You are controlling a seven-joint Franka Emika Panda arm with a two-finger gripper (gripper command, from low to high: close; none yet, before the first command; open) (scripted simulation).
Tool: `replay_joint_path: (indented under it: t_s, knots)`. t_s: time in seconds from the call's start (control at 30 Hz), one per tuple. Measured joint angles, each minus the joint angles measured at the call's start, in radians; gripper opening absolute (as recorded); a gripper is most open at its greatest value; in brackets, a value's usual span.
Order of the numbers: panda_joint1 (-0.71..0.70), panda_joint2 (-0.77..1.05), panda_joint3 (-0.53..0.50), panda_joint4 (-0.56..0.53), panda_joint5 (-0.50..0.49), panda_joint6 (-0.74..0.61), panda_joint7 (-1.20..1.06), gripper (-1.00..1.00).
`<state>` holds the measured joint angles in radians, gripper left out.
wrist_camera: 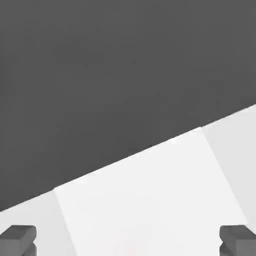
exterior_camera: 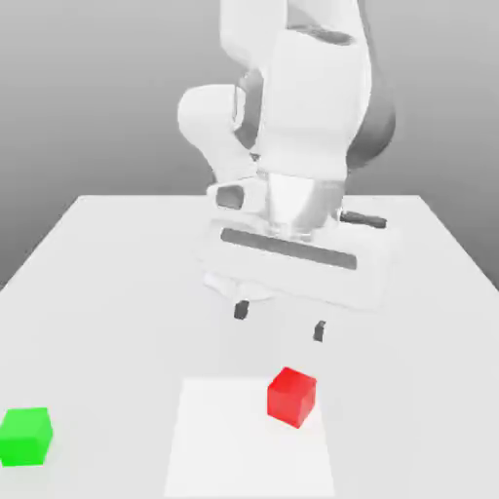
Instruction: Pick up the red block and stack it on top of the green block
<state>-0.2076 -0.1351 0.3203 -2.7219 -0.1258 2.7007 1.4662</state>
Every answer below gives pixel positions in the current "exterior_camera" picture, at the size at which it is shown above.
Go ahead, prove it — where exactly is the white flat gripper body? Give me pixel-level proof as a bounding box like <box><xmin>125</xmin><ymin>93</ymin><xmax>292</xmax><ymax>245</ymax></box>
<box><xmin>193</xmin><ymin>216</ymin><xmax>396</xmax><ymax>314</ymax></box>

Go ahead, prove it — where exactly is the small red cube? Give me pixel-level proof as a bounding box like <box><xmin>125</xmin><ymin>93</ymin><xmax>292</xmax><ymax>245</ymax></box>
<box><xmin>266</xmin><ymin>365</ymin><xmax>318</xmax><ymax>430</ymax></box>

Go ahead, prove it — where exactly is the small green cube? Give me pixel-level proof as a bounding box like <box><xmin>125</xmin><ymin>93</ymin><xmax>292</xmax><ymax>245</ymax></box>
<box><xmin>0</xmin><ymin>406</ymin><xmax>55</xmax><ymax>468</ymax></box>

